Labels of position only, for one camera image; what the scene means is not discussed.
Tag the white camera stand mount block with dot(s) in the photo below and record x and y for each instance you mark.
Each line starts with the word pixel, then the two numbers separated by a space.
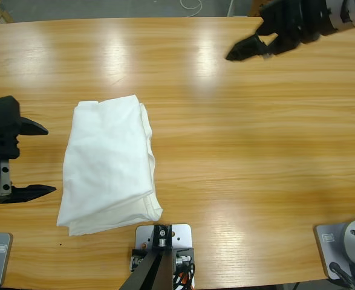
pixel 181 237

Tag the white furniture leg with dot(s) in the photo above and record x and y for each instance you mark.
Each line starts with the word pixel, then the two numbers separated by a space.
pixel 230 7

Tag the white t-shirt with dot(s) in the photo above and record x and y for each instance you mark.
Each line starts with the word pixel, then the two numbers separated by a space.
pixel 104 157

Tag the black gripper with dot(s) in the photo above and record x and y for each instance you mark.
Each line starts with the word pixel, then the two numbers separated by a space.
pixel 292 24
pixel 0 145

